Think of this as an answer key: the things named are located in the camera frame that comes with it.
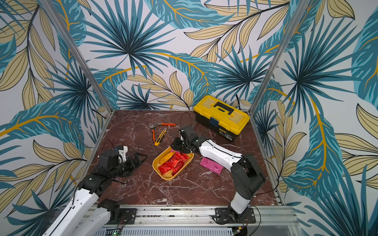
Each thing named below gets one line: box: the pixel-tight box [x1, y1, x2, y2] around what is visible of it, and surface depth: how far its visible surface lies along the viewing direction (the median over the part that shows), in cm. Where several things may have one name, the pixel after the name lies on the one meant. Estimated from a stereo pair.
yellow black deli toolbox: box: [193, 94, 251, 143], surface depth 99 cm
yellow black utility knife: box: [154, 127, 168, 147], surface depth 105 cm
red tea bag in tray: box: [157, 149, 190, 177], surface depth 90 cm
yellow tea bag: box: [159, 150, 177, 165], surface depth 88 cm
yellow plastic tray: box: [152, 146, 194, 181], surface depth 90 cm
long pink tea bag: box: [199, 157, 224, 175], surface depth 90 cm
